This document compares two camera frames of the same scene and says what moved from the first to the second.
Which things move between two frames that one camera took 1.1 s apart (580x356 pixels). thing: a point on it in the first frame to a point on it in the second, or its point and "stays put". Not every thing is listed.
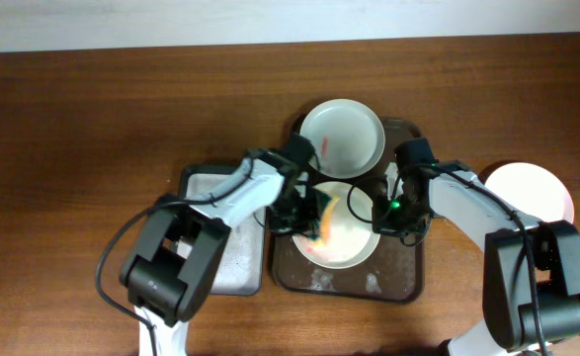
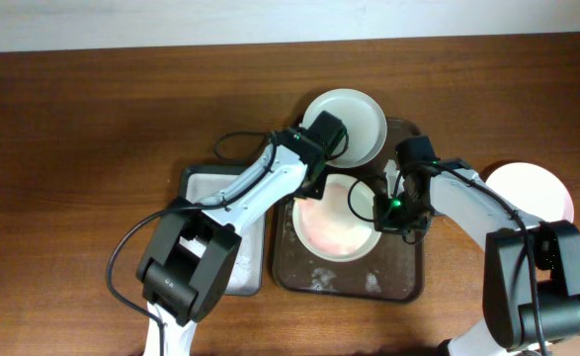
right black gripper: [384, 225] stays put
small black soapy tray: [242, 269] stays put
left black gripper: [280, 228] to [318, 192]
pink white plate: [533, 190] stays put
